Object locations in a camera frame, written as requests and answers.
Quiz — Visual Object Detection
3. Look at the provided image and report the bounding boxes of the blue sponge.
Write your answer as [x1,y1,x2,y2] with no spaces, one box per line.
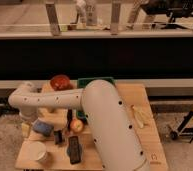
[33,120,54,137]

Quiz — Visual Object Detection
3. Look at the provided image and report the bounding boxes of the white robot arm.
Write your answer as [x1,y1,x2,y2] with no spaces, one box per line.
[8,80,150,171]

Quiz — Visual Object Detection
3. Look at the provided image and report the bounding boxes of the green sponge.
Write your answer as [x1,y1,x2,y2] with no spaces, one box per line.
[77,77,115,88]

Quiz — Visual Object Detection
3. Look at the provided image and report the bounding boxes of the small black box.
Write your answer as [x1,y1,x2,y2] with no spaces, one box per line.
[54,130,63,144]

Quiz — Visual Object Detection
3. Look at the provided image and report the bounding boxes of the white paper cup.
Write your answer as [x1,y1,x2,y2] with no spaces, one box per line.
[27,141,48,162]

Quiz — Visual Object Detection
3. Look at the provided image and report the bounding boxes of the red bowl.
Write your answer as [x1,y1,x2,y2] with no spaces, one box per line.
[50,75,72,91]

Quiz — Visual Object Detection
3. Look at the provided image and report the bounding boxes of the red yellow apple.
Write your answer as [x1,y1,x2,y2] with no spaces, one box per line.
[70,119,84,133]

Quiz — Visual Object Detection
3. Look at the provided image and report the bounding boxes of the black remote control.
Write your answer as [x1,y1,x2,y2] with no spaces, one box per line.
[68,136,81,164]

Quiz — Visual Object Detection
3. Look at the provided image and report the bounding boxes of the black office chair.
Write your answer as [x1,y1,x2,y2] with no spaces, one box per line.
[141,0,193,23]

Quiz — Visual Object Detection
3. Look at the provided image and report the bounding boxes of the black handled tool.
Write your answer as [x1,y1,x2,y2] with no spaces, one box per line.
[67,110,73,131]

